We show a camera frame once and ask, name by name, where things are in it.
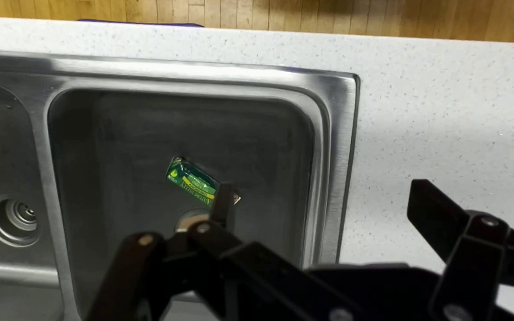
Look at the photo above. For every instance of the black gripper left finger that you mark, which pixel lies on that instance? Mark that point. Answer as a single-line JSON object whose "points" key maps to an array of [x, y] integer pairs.
{"points": [[210, 273]]}

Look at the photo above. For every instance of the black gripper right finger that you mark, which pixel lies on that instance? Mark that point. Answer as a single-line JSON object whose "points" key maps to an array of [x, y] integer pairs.
{"points": [[477, 255]]}

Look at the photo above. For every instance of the green snack packet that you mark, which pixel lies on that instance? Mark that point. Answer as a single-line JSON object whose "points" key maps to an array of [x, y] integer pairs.
{"points": [[192, 177]]}

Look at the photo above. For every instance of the stainless steel double sink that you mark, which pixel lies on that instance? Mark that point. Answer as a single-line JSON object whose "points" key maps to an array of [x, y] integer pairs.
{"points": [[120, 148]]}

